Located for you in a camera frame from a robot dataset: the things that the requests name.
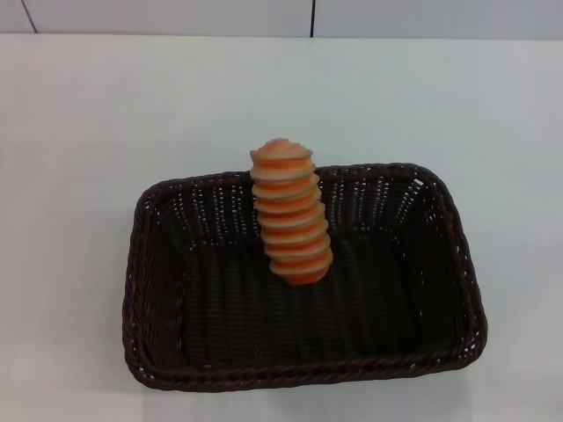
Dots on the orange striped spiral bread roll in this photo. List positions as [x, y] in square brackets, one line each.
[290, 215]

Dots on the black woven wicker basket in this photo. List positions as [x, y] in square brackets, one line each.
[308, 316]

